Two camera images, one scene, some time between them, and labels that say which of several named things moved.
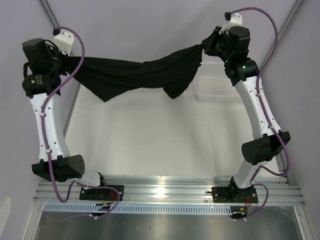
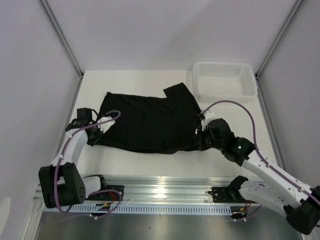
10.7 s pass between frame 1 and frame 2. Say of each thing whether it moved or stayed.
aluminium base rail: stayed
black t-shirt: moved
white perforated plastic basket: stayed
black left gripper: moved
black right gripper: moved
